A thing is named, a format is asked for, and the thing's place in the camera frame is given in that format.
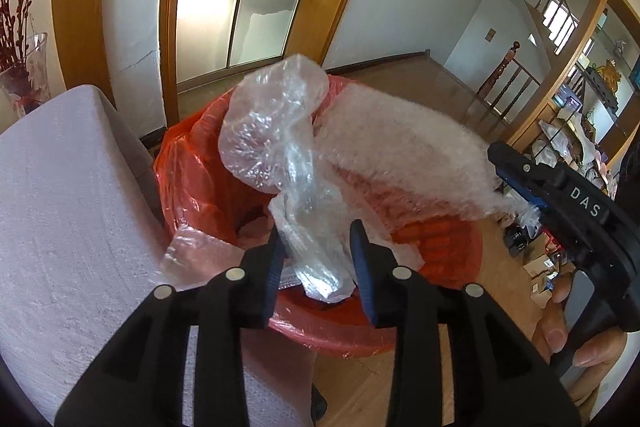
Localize bubble wrap sheet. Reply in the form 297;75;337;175
319;84;532;224

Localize dark wooden baseboard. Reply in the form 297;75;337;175
324;49;432;76

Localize white cloth covered table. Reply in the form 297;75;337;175
0;84;321;427

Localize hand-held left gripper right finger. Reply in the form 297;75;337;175
348;219;584;427

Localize cardboard boxes on floor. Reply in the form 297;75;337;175
504;216;572;309

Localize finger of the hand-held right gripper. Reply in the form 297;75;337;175
487;142;563;188
499;173;549;219

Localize clear glass vase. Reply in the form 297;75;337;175
0;32;52;116

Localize wooden stair railing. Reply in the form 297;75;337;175
476;41;542;114

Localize small clear plastic sheet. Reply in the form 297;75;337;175
160;226;247;292

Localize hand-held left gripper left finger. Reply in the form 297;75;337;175
54;224;287;427

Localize person's right hand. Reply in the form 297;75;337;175
531;273;629;410

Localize golden figurine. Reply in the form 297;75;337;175
592;59;622;88

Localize wooden display shelf unit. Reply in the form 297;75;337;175
504;0;640;210

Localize clear plastic bag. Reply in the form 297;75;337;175
218;53;427;304

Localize red-lined trash bin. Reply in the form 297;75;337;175
152;74;484;359

